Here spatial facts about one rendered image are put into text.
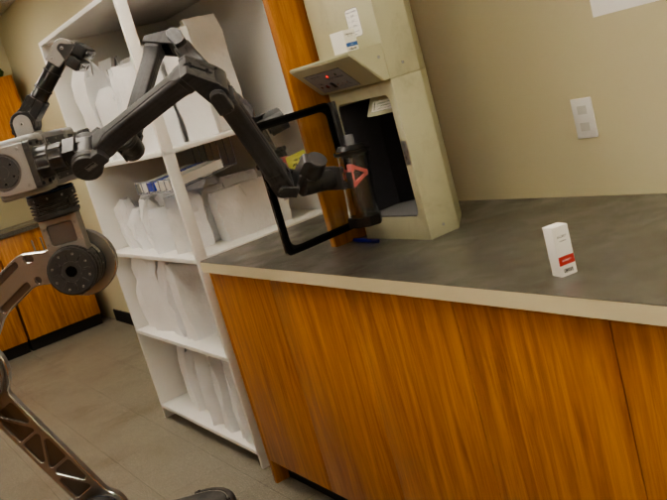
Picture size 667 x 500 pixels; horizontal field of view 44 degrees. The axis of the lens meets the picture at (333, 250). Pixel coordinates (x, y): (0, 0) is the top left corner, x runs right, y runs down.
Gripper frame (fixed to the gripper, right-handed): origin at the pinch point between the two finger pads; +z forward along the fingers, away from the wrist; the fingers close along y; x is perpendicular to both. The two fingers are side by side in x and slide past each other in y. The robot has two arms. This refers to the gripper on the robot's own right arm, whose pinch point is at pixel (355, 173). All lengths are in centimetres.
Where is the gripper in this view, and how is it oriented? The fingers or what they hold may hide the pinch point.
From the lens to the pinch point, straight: 241.7
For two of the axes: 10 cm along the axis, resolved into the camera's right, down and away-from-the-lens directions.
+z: 7.9, -2.5, 5.6
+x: 1.8, 9.7, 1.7
